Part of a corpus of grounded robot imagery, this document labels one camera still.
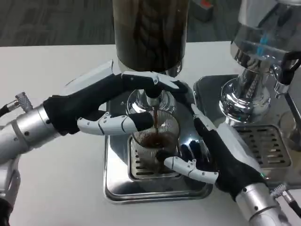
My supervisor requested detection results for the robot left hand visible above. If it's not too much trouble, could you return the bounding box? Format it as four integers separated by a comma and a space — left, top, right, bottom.
43, 60, 189, 136

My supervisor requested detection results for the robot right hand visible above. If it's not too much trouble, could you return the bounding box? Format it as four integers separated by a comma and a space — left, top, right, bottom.
156, 105, 269, 202

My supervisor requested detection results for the black dispenser tap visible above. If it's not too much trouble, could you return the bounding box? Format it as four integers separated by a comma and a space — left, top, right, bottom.
144, 89, 163, 109
272, 50, 301, 98

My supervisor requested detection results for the clear ribbed glass cup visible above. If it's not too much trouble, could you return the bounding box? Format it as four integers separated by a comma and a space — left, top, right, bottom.
130, 109, 181, 174

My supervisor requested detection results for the slotted steel tray grid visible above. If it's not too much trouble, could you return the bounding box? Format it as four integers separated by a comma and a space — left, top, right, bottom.
127, 136, 183, 181
232, 124, 293, 169

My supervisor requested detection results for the steel drip tray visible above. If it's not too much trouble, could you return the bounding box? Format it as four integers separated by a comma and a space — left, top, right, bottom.
103, 81, 215, 202
193, 75, 301, 185

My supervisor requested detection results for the dark drink dispenser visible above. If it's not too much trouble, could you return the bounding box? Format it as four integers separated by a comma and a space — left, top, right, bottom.
112, 0, 189, 116

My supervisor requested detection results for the clear steel drink dispenser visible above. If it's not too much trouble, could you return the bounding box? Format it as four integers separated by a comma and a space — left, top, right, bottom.
218, 0, 301, 125

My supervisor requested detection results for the grey box with red patch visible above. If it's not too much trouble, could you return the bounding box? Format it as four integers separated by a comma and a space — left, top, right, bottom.
191, 0, 215, 23

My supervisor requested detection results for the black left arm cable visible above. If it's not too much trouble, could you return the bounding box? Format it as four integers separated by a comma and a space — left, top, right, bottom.
0, 91, 32, 117

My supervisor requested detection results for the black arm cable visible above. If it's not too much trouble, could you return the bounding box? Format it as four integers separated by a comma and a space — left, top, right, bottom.
269, 184, 301, 212
0, 91, 32, 117

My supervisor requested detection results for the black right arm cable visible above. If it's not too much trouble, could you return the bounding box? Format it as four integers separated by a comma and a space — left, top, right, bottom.
269, 184, 301, 212

